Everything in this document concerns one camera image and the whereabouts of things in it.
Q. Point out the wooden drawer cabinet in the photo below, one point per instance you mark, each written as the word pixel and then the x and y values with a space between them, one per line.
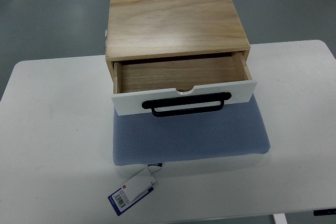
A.
pixel 151 29

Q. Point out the white blue product tag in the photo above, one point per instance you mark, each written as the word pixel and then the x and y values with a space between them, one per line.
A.
pixel 132 191

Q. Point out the black table controller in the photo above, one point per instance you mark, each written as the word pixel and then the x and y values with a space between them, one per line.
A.
pixel 324 212

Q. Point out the blue grey cushion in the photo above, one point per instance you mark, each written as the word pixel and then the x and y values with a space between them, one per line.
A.
pixel 237 129

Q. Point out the black drawer handle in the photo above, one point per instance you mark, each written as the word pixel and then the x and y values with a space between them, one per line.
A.
pixel 220 97

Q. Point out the white table leg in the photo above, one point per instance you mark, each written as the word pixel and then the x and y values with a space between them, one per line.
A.
pixel 279 219

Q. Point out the white drawer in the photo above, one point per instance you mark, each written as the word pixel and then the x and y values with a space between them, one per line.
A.
pixel 136 81

